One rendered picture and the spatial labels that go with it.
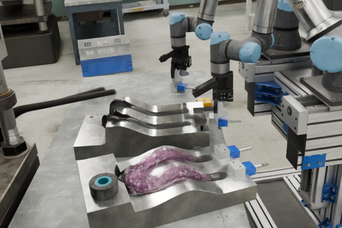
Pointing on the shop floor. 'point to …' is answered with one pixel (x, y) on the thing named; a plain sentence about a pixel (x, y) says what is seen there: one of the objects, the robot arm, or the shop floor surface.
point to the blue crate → (107, 65)
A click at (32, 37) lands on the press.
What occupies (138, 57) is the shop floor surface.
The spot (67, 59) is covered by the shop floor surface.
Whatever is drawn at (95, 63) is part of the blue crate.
